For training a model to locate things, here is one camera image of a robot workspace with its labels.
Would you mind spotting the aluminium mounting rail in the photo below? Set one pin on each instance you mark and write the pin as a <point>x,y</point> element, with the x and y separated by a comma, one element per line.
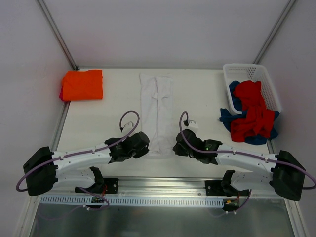
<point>149,187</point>

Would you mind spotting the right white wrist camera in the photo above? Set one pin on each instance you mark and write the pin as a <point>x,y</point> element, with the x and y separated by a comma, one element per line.
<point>193,126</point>

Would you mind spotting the aluminium frame post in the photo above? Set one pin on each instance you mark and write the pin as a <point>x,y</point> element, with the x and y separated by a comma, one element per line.
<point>274,30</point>
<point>52,24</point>

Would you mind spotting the white t shirt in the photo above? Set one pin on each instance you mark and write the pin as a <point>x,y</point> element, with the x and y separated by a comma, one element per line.
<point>157,113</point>

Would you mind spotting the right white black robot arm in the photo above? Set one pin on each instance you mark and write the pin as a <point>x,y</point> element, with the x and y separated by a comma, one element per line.
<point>279,173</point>

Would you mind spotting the white plastic laundry basket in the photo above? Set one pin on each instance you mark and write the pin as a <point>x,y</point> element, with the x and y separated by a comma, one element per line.
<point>253,72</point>

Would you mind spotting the right aluminium frame post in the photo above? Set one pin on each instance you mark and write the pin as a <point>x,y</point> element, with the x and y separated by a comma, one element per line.
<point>274,30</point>

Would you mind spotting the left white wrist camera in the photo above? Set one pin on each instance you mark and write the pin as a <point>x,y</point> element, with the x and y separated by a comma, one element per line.
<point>129,125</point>

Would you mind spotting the rear aluminium frame bar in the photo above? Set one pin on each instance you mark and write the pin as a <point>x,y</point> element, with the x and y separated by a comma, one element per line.
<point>150,67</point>

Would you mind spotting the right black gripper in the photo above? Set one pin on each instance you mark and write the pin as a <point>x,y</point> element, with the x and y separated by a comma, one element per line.
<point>180,144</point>

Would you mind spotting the folded orange t shirt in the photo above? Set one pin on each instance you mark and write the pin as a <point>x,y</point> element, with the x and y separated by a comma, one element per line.
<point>83,85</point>

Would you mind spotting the left aluminium frame post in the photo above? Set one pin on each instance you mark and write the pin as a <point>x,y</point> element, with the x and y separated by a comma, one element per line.
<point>52,24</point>

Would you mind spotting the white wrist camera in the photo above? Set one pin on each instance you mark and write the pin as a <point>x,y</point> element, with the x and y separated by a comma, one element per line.
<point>129,125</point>
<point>193,126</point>

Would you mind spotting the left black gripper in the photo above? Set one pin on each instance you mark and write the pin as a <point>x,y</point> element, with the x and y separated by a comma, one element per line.
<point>142,143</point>

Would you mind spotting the blue t shirt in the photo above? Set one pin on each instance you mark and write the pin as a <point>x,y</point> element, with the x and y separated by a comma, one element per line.
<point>226,118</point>

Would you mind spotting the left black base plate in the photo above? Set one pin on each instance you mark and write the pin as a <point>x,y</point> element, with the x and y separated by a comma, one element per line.
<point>104,186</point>

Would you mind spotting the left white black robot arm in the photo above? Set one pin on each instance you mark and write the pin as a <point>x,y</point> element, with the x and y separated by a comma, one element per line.
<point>46,170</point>

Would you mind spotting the folded pink t shirt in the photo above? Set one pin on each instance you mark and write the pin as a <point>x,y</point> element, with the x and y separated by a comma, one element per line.
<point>61,96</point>

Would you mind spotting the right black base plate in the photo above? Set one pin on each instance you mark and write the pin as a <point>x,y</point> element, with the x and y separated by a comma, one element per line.
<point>222,188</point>

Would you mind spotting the red t shirt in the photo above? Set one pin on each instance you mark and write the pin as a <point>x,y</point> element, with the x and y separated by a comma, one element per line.
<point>258,119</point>

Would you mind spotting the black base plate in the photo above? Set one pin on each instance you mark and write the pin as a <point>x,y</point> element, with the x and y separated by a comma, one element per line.
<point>104,186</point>
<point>222,188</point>

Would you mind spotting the white slotted cable duct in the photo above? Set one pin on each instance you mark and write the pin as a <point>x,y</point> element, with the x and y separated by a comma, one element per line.
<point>134,201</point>

